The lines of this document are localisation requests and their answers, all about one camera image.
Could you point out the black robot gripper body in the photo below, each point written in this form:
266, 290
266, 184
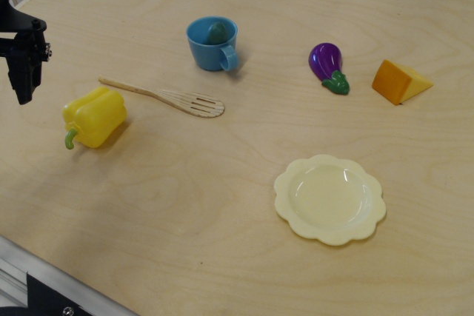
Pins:
30, 29

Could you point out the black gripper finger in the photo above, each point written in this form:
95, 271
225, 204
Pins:
25, 57

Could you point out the green toy cucumber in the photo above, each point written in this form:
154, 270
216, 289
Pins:
217, 33

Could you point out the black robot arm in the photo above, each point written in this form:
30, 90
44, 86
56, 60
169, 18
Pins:
25, 52

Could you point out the blue plastic cup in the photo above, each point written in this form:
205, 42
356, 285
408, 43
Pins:
213, 57

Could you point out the yellow toy bell pepper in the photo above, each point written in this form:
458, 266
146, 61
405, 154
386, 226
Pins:
91, 119

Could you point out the wooden slotted spatula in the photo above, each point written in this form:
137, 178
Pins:
199, 105

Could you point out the purple toy eggplant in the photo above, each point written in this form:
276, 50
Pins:
325, 61

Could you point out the pale yellow scalloped plate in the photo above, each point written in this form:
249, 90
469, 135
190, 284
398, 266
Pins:
328, 199

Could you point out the orange toy cheese wedge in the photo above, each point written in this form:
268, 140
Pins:
398, 83

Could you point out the aluminium table frame rail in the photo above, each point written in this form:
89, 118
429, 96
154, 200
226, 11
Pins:
17, 262

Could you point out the black corner bracket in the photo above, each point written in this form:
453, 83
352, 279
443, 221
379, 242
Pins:
43, 300

